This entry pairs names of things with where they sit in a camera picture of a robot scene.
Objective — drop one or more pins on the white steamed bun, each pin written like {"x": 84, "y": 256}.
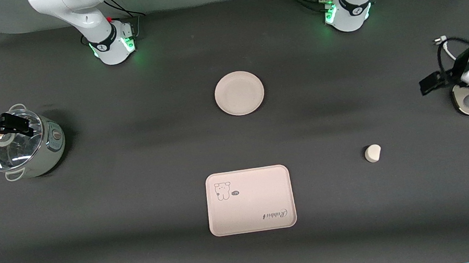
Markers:
{"x": 372, "y": 153}

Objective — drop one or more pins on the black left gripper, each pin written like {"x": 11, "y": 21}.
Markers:
{"x": 430, "y": 82}

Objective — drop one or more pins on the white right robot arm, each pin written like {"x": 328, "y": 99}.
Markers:
{"x": 104, "y": 36}

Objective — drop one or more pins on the pale green electric pot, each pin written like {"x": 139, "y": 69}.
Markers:
{"x": 45, "y": 153}

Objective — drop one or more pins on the round cream plate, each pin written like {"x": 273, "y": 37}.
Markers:
{"x": 239, "y": 93}

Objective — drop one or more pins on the cream tray with rabbit print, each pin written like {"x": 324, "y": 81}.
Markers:
{"x": 251, "y": 204}

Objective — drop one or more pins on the glass pot lid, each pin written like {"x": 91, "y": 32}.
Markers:
{"x": 11, "y": 152}

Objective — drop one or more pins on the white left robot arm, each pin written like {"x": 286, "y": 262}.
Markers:
{"x": 350, "y": 8}

